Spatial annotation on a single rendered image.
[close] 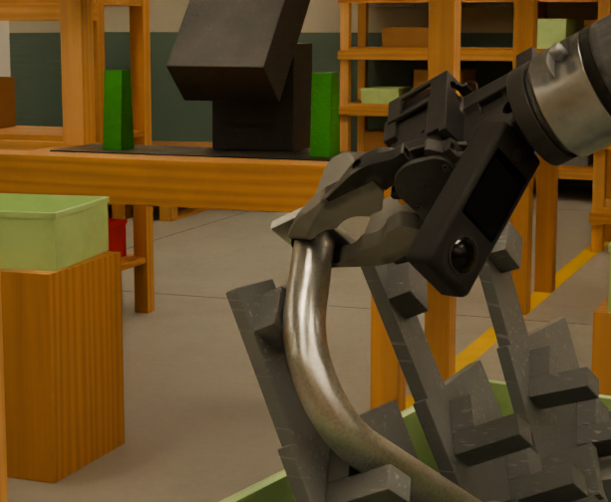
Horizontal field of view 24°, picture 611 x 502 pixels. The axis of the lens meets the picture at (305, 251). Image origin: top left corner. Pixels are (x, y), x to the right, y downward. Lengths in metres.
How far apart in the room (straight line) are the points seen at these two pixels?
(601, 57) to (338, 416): 0.30
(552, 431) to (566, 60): 0.49
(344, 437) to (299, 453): 0.04
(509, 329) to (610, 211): 7.34
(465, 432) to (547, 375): 0.18
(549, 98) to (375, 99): 10.54
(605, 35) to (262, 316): 0.31
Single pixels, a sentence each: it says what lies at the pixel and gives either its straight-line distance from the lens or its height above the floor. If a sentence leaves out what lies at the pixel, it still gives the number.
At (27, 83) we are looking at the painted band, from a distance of 12.09.
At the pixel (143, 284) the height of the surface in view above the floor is 0.14.
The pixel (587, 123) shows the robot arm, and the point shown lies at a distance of 0.94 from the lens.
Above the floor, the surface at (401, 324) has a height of 1.09.
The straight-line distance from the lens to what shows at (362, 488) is 1.02.
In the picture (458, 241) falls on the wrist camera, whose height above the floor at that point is 1.19.
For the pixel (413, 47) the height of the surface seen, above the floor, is 1.14.
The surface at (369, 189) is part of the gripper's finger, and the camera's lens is 1.00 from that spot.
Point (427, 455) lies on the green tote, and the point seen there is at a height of 0.91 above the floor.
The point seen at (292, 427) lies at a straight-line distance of 1.03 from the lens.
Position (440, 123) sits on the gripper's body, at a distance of 0.99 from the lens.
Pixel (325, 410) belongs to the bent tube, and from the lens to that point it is 0.99.
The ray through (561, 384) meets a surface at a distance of 1.31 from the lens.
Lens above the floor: 1.33
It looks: 9 degrees down
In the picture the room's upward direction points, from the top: straight up
